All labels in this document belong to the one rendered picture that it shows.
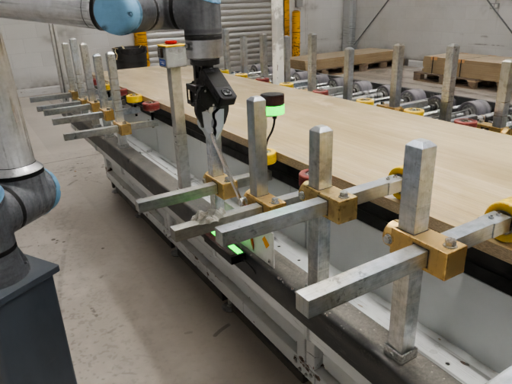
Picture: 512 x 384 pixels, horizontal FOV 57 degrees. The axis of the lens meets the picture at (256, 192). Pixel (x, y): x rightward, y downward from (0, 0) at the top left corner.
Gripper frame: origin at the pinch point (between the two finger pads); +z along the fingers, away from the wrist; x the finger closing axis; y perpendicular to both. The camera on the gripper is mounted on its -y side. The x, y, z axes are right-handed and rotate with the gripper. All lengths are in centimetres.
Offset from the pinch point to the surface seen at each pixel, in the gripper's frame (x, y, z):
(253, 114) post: -6.1, -9.9, -7.4
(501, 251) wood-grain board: -27, -64, 12
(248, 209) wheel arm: -1.3, -14.0, 15.1
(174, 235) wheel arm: 18.5, -14.0, 16.2
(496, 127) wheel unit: -115, -6, 14
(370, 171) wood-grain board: -37.0, -19.3, 11.1
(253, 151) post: -6.1, -9.3, 2.0
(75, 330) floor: 34, 85, 102
